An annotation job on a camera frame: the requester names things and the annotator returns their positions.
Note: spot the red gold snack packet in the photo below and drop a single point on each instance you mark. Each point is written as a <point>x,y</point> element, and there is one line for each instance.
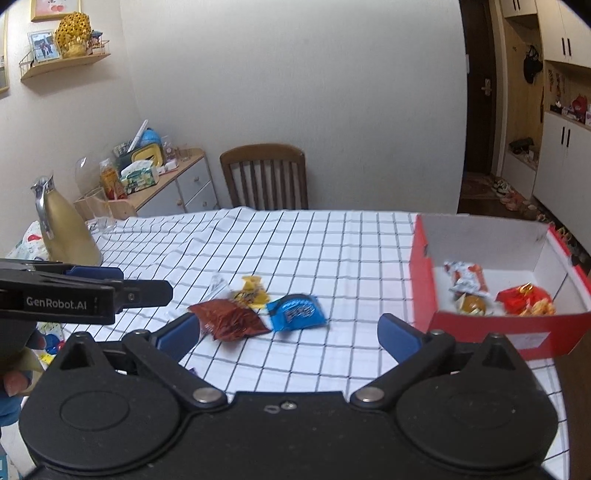
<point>526,300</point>

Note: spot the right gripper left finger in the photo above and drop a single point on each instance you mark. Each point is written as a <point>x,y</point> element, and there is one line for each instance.
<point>156,356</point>

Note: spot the framed photo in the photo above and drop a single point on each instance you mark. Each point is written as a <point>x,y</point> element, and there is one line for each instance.
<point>43,46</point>

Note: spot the brown Oreo packet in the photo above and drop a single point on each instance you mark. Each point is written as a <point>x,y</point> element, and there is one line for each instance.
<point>227,321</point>

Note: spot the red cardboard box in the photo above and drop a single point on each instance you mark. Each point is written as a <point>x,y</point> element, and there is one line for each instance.
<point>511,253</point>

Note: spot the brown egg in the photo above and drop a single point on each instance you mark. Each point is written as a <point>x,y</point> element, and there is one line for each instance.
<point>472,305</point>

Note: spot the golden flower ornament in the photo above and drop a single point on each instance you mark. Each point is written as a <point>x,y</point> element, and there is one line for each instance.
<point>73,35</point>

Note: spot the person's hand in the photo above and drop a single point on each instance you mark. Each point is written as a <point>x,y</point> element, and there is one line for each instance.
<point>18,340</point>

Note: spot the orange drink bottle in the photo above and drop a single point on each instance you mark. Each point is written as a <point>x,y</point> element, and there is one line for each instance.
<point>110,181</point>

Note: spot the white drawer sideboard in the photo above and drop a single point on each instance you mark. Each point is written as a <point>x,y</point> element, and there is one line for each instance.
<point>188,189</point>

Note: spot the wooden chair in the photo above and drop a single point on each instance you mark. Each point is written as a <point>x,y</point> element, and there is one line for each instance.
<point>266,176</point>

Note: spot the gold thermos jug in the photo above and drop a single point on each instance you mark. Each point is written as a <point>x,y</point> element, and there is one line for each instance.
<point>64,232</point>

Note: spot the white orange snack packet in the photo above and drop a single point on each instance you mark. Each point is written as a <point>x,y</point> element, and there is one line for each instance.
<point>467,278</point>

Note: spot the white green snack packet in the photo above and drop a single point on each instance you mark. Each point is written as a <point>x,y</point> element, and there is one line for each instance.
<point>218,289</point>

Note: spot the green tissue box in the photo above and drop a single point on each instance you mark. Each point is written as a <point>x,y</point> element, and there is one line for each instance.
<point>138,176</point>

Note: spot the yellow M&M packet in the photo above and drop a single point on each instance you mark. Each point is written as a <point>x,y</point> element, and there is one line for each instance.
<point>253,294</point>

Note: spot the wooden wall shelf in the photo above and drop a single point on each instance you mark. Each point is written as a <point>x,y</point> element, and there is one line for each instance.
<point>30,67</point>

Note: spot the yellow blue container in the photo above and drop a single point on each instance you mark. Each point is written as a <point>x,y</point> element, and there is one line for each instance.
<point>149,147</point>

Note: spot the blue snack packet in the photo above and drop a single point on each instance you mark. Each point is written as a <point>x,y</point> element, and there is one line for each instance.
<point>295,312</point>

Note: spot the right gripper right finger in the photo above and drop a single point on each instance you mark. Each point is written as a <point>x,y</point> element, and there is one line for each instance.
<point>419,356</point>

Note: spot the white wall cabinets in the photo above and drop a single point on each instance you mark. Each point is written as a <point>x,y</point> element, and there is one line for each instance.
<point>547,76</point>

